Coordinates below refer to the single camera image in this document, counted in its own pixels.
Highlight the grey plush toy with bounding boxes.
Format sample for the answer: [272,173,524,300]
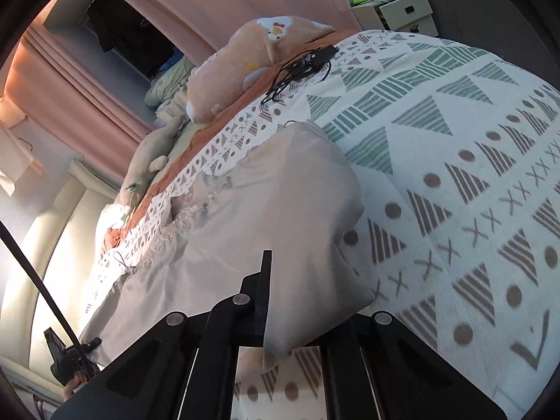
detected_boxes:
[120,114,184,206]

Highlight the pale pillow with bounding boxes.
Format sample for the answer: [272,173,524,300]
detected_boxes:
[96,203,132,232]

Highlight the orange plush pillow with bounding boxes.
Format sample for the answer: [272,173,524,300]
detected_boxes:
[186,15,337,125]

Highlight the cream padded headboard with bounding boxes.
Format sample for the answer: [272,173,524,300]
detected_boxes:
[0,160,127,386]

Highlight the person's left hand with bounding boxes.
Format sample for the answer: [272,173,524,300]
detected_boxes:
[62,374,86,403]

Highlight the black charger cable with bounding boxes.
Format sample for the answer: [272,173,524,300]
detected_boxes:
[261,45,340,106]

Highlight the white drawer box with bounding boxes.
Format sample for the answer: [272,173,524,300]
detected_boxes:
[352,0,438,38]

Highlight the beige zip jacket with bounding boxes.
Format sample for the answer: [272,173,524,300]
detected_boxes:
[79,120,376,386]

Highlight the orange bed sheet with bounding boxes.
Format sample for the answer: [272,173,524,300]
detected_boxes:
[103,63,316,257]

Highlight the black thin rod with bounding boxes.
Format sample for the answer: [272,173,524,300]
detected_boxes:
[0,221,99,379]

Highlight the pink curtain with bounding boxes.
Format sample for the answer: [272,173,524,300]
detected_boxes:
[0,0,364,197]

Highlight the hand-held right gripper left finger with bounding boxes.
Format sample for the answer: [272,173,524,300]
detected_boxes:
[55,249,274,420]

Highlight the dark hanging clothes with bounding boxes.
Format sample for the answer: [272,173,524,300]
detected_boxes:
[87,0,176,77]

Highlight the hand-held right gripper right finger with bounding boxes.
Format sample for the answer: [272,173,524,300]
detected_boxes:
[302,310,510,420]

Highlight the pale green bedding pile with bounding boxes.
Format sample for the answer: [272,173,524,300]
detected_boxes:
[144,57,197,108]

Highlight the white patterned blanket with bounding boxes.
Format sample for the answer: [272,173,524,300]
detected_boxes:
[83,30,560,420]

